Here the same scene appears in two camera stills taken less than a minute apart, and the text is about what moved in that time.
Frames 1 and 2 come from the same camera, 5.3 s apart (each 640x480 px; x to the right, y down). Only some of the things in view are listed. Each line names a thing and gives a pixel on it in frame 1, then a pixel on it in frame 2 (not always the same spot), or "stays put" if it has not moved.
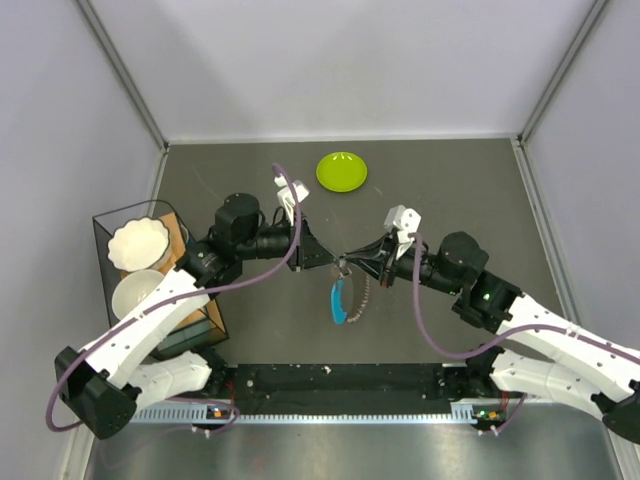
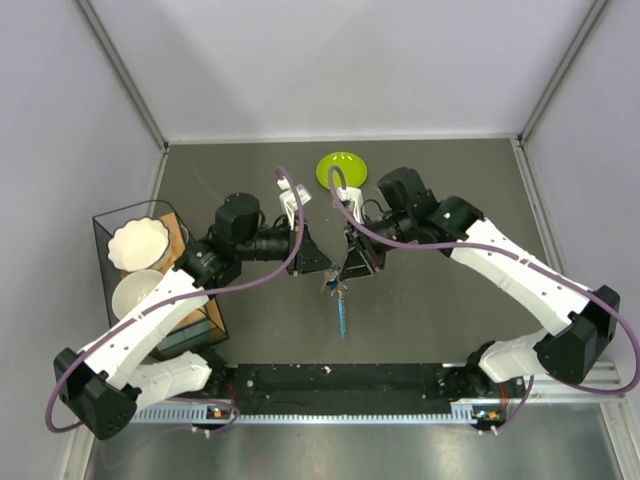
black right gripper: x=385 y=247 -> x=355 y=265
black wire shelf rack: x=204 y=328 stays put
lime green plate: x=341 y=172 stays put
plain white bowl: x=132 y=289 stays put
